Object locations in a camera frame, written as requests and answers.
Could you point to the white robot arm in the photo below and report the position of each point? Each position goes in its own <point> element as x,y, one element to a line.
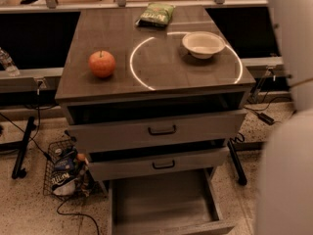
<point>284,200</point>

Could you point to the grey drawer cabinet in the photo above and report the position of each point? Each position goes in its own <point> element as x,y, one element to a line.
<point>155,76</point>

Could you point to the open bottom drawer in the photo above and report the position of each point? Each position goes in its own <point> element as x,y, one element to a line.
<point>178,203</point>

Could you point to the red apple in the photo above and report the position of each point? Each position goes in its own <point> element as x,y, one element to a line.
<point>102,64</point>

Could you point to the white bowl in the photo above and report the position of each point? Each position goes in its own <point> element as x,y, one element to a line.
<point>202,44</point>

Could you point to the green chip bag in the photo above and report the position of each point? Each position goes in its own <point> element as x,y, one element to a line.
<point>156,14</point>

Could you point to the black power adapter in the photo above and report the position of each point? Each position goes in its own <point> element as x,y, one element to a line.
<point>268,120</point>

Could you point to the black right table leg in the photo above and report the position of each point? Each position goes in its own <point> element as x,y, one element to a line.
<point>240,172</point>

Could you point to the black table leg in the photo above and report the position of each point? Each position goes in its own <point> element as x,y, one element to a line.
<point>18,171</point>
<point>240,172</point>

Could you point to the chip bag in basket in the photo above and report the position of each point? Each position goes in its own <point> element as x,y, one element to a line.
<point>63,183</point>

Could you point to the black left table leg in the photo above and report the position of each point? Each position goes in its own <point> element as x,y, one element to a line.
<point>18,171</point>

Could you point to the clear plastic water bottle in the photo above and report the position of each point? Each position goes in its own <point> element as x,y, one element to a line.
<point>8,64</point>

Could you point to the top drawer with handle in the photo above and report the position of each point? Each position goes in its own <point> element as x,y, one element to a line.
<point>124,135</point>

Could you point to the drawer with handle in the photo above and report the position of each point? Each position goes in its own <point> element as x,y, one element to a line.
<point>124,135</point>
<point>152,165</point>

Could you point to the middle drawer with handle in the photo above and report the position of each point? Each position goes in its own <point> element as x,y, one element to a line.
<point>152,165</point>

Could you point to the black wire basket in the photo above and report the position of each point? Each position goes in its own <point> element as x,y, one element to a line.
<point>64,157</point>

